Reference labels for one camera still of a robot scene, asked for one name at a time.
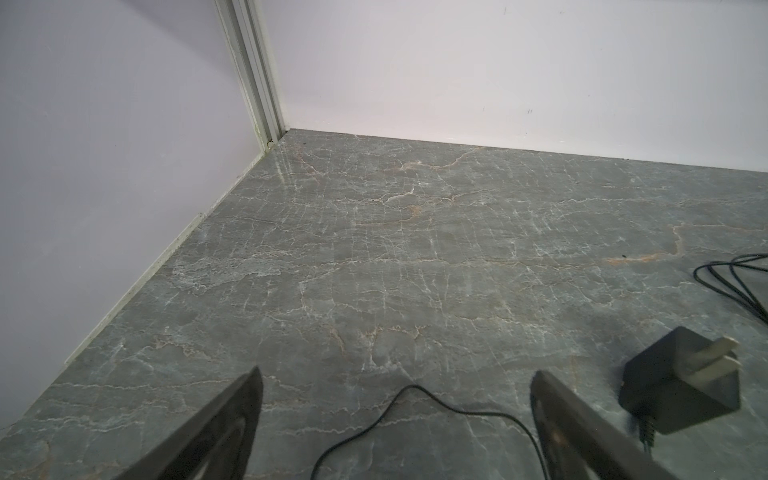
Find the black power adapter large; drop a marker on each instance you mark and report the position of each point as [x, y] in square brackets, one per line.
[682, 380]

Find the aluminium frame rail left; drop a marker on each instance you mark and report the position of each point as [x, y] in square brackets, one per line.
[249, 49]

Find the black power adapter small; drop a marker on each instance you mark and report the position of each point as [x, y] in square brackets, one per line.
[723, 277]

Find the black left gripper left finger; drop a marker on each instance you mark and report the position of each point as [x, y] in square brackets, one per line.
[216, 443]

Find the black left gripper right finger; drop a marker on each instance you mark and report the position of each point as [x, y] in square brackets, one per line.
[576, 443]

